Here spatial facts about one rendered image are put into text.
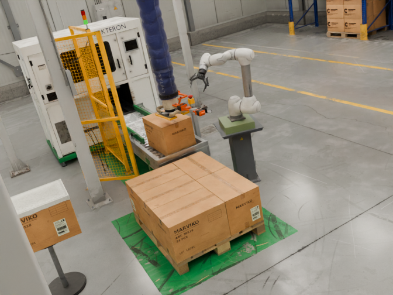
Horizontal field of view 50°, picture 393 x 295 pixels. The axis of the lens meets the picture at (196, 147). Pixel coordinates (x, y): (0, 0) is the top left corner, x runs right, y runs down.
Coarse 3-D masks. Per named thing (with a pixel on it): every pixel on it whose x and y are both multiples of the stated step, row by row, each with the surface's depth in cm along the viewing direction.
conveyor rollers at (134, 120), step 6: (132, 114) 691; (138, 114) 685; (126, 120) 669; (132, 120) 664; (138, 120) 658; (132, 126) 637; (138, 126) 632; (138, 132) 613; (144, 132) 608; (144, 138) 583; (144, 144) 564; (150, 150) 541; (156, 150) 536; (156, 156) 519; (162, 156) 520
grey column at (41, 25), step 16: (32, 0) 448; (32, 16) 453; (48, 32) 464; (48, 48) 469; (48, 64) 474; (64, 80) 487; (64, 96) 492; (64, 112) 497; (80, 128) 511; (80, 144) 517; (80, 160) 523; (96, 176) 539; (96, 192) 545
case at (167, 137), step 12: (144, 120) 534; (156, 120) 519; (168, 120) 511; (180, 120) 503; (156, 132) 513; (168, 132) 497; (180, 132) 505; (192, 132) 514; (156, 144) 529; (168, 144) 501; (180, 144) 510; (192, 144) 519
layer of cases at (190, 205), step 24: (168, 168) 484; (192, 168) 472; (216, 168) 461; (144, 192) 442; (168, 192) 433; (192, 192) 424; (216, 192) 415; (240, 192) 406; (144, 216) 445; (168, 216) 391; (192, 216) 384; (216, 216) 396; (240, 216) 410; (168, 240) 388; (192, 240) 391; (216, 240) 405
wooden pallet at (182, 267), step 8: (136, 216) 483; (144, 224) 460; (256, 224) 423; (240, 232) 418; (256, 232) 429; (152, 240) 452; (224, 240) 409; (160, 248) 436; (208, 248) 402; (216, 248) 409; (224, 248) 412; (168, 256) 421; (192, 256) 397; (176, 264) 394; (184, 264) 394; (184, 272) 397
